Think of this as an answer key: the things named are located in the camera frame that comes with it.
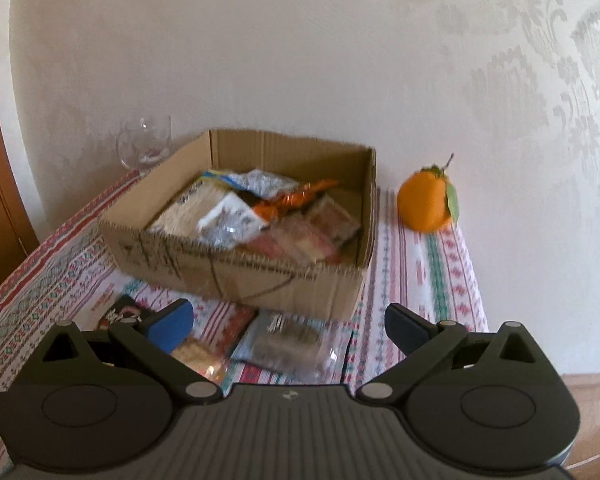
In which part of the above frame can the patterned tablecloth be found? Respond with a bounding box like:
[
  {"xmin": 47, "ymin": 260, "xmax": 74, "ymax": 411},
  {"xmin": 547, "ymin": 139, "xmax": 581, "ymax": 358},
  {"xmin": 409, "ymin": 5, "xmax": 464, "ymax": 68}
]
[{"xmin": 0, "ymin": 171, "xmax": 488, "ymax": 391}]

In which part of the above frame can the white grey printed snack bag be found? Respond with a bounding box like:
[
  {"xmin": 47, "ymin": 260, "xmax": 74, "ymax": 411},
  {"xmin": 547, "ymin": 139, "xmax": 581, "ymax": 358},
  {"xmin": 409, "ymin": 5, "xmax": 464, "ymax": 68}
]
[{"xmin": 197, "ymin": 168, "xmax": 301, "ymax": 250}]

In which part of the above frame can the clear dark snack bag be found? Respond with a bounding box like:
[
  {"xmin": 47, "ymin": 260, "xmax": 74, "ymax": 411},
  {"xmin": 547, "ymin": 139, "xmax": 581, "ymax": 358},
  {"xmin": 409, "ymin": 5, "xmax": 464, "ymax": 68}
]
[{"xmin": 230, "ymin": 310, "xmax": 351, "ymax": 384}]

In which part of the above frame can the clear glass cup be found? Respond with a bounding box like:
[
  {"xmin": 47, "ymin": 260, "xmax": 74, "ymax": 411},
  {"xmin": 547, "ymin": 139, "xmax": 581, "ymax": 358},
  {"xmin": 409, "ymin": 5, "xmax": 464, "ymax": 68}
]
[{"xmin": 116, "ymin": 115, "xmax": 172, "ymax": 172}]

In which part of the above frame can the wrapped bread cake packet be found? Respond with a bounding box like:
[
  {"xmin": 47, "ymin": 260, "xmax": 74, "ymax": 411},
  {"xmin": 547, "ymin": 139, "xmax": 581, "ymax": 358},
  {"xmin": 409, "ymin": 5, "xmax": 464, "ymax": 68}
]
[{"xmin": 171, "ymin": 337, "xmax": 228, "ymax": 385}]

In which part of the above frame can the orange crumpled snack wrapper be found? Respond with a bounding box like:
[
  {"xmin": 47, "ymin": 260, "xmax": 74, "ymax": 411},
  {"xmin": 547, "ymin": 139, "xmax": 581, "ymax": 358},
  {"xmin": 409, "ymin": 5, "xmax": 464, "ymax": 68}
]
[{"xmin": 252, "ymin": 179, "xmax": 339, "ymax": 222}]

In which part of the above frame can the open cardboard box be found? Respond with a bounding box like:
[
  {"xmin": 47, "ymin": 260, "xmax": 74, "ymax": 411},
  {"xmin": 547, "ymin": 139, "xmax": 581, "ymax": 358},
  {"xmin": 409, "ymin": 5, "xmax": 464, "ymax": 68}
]
[{"xmin": 99, "ymin": 129, "xmax": 377, "ymax": 321}]

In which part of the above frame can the black red beef snack packet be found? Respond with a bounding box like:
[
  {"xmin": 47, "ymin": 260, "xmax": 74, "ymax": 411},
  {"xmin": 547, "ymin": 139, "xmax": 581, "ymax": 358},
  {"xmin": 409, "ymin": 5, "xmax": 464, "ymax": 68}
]
[{"xmin": 96, "ymin": 295, "xmax": 152, "ymax": 330}]

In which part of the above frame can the yellow noodle packet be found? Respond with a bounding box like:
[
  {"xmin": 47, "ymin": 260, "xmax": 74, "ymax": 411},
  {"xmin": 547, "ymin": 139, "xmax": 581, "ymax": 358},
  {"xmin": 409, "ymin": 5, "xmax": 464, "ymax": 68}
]
[{"xmin": 147, "ymin": 170, "xmax": 245, "ymax": 240}]

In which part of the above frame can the red clear snack packet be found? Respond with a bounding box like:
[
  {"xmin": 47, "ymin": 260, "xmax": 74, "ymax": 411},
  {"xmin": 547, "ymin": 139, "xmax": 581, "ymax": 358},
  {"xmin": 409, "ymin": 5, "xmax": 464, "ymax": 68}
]
[{"xmin": 242, "ymin": 216, "xmax": 340, "ymax": 266}]

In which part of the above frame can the orange fruit with leaf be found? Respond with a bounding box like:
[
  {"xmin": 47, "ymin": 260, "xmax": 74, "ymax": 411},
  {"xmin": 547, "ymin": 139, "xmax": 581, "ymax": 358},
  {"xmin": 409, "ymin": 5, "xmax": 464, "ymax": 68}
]
[{"xmin": 396, "ymin": 154, "xmax": 460, "ymax": 234}]

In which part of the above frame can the brown pig logo snack packet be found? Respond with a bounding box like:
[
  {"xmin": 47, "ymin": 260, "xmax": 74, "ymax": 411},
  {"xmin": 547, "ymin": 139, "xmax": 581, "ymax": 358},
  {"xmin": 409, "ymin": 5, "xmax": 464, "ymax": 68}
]
[{"xmin": 304, "ymin": 194, "xmax": 361, "ymax": 247}]

